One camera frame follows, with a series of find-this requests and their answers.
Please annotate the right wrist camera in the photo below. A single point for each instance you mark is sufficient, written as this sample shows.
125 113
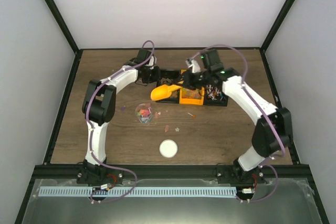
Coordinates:
192 65

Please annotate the black bin with lollipops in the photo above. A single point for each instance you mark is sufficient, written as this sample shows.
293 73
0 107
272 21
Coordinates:
213 96

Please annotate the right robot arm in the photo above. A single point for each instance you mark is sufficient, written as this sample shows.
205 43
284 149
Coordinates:
273 125

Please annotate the black bin with popsicle candies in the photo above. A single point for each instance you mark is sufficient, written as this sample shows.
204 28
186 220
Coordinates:
174 96

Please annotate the black frame base bar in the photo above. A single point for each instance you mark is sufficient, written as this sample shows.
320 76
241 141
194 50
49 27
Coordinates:
224 174

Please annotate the orange plastic scoop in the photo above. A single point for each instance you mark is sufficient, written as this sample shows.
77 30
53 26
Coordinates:
163 92

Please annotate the light blue slotted rail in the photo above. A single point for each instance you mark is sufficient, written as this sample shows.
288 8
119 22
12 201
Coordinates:
76 191

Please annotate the yellow bin with star candies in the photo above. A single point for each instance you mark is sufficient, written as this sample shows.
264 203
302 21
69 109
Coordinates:
191 97

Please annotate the clear plastic cup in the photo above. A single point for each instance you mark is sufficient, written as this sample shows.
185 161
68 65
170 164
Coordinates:
144 113

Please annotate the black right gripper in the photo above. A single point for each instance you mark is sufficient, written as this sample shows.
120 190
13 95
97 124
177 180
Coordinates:
188 82

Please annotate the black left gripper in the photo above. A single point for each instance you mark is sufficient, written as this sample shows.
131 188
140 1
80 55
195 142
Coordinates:
156 77

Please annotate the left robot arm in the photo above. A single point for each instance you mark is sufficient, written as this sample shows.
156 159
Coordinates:
99 108

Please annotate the white round lid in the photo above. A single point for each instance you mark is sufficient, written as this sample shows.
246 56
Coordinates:
168 148

